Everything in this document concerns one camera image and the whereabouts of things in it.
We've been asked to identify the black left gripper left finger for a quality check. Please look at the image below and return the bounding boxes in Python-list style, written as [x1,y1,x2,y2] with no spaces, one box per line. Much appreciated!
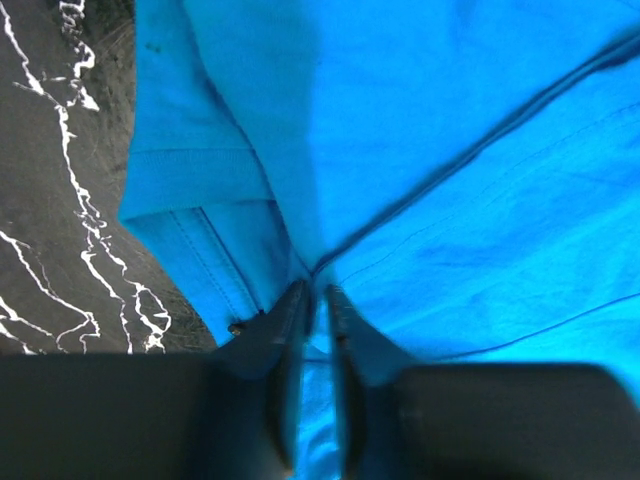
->
[1,281,308,479]

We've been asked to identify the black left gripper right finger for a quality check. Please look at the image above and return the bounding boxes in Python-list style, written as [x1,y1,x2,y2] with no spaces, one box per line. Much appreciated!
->
[326,286,639,479]

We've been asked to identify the bright blue t-shirt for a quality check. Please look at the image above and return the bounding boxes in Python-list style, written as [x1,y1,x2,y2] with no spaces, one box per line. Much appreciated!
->
[119,1,639,479]

